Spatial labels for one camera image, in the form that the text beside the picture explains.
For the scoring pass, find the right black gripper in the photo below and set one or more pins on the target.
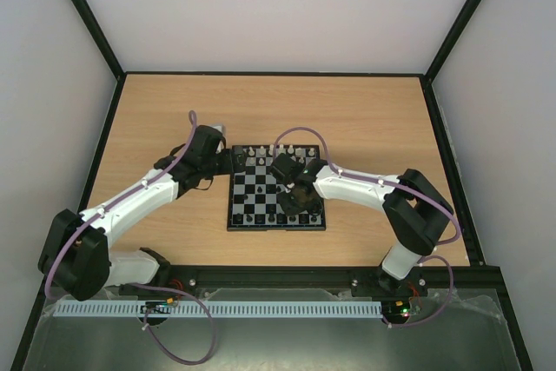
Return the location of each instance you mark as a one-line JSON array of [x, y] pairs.
[[297, 198]]

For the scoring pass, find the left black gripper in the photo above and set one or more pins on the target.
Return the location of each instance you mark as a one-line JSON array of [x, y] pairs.
[[229, 167]]

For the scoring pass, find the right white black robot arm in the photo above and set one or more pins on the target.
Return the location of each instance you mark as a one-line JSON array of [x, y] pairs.
[[416, 211]]

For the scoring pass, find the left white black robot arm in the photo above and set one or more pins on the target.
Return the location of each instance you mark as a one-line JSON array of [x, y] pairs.
[[78, 256]]

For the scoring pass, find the black magnetic chess board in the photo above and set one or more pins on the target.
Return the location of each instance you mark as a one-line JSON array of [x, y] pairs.
[[267, 214]]

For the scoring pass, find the white queen piece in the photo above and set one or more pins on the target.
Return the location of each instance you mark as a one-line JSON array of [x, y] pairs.
[[281, 149]]

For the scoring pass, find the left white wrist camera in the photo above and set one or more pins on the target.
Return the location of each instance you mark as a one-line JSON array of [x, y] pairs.
[[220, 127]]

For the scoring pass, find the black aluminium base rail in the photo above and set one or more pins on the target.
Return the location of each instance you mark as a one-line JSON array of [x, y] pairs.
[[360, 281]]

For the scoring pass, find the black frame post left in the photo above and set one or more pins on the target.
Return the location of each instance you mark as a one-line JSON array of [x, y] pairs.
[[101, 41]]

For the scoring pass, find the black frame post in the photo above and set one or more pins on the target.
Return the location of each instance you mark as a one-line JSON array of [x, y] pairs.
[[453, 35], [101, 41]]

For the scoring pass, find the light blue slotted cable duct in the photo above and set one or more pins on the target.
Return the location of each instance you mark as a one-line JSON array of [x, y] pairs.
[[222, 309]]

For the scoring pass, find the black frame post right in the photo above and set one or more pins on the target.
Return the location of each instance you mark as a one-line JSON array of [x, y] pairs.
[[453, 35]]

